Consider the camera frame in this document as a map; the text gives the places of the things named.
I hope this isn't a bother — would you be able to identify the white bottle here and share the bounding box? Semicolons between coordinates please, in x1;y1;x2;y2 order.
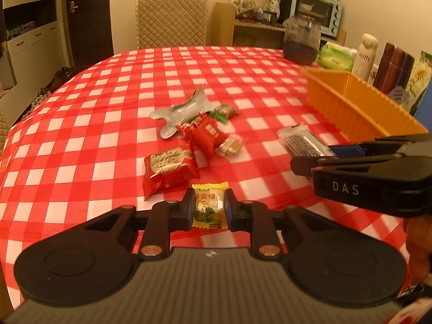
351;33;379;82

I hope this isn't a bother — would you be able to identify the dark door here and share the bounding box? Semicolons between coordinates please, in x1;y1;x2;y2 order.
64;0;113;70

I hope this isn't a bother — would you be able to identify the flower printed box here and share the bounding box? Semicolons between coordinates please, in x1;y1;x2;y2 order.
405;50;432;115

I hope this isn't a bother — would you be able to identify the red checked tablecloth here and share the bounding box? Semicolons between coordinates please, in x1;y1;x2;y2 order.
0;45;432;324

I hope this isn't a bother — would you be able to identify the small red snack packet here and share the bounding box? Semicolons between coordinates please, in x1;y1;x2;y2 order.
191;116;230;157
175;117;202;139

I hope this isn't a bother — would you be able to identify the dark glass cup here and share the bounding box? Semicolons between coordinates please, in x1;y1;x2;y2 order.
283;16;321;65

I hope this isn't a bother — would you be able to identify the green tissue pack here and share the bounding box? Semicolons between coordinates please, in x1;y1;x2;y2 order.
318;41;357;72

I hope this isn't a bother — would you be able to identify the light blue toaster oven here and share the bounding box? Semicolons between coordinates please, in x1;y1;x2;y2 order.
275;0;344;38

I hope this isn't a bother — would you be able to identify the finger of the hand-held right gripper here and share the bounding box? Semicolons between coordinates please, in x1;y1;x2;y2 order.
327;133;432;158
290;155;424;178

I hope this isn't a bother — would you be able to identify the clear wrapped candy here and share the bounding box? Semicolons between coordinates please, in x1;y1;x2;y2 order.
215;133;247;158

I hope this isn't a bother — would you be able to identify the large red snack packet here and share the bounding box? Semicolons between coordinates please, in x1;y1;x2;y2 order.
143;143;200;201

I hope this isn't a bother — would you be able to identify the person's right hand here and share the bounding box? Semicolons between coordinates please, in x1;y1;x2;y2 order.
405;214;432;282

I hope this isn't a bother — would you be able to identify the silver foil packet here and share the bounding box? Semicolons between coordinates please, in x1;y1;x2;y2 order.
149;84;217;140

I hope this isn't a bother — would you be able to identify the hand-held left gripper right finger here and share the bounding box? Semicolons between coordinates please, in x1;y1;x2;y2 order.
224;188;341;262

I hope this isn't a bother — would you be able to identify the wooden shelf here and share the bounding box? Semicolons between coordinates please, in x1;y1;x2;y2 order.
233;20;346;49

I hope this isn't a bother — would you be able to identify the orange lid snack jar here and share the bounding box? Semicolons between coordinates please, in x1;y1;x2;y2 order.
233;0;257;19

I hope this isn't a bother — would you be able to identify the cardboard box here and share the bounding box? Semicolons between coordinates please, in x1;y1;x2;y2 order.
213;2;236;46

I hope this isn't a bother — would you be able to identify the beige quilted chair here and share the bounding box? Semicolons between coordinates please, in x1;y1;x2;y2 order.
0;111;11;156
135;0;209;49

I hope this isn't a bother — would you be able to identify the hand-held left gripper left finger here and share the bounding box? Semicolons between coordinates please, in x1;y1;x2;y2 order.
79;188;197;261

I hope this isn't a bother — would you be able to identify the black striped snack packet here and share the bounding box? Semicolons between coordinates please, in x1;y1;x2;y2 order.
277;123;338;163

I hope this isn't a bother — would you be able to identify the orange plastic bin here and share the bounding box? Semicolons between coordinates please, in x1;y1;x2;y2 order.
300;67;429;142

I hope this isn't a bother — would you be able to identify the dark shoe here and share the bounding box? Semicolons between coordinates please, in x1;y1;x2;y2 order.
50;66;76;82
30;88;51;109

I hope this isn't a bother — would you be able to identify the green snack bag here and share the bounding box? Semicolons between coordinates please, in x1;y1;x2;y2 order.
263;0;281;24

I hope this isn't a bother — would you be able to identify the white drawer cabinet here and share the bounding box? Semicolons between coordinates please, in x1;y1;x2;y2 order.
3;0;65;92

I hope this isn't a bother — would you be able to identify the green candy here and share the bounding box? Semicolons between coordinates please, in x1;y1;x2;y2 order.
211;104;240;124

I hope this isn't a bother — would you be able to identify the yellow candy packet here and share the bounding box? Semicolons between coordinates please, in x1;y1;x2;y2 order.
192;181;229;231

